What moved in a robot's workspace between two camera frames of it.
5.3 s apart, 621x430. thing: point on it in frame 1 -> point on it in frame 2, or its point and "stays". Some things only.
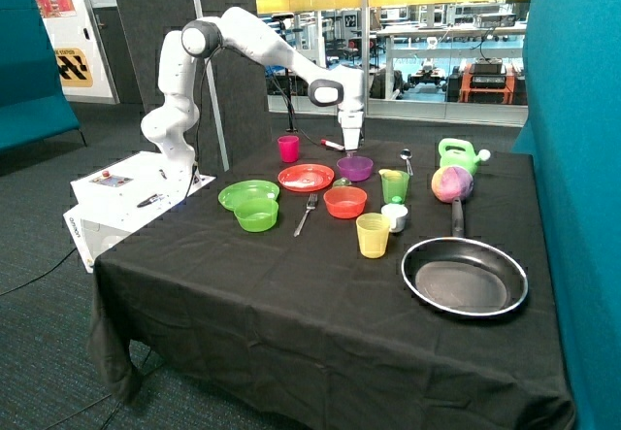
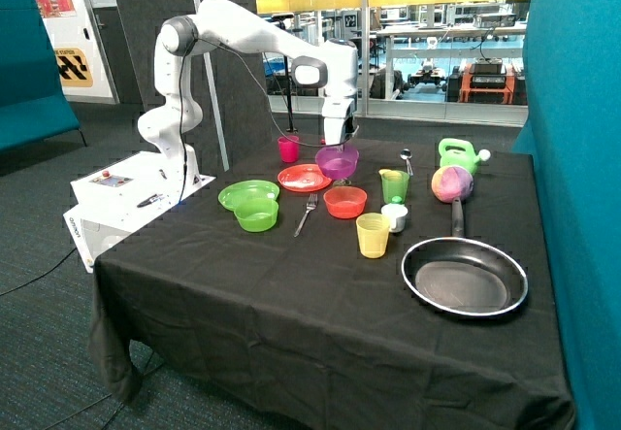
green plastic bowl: [257, 215] stays
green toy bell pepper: [343, 181] stays
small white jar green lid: [397, 213] stays
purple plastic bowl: [355, 168] -> [338, 162]
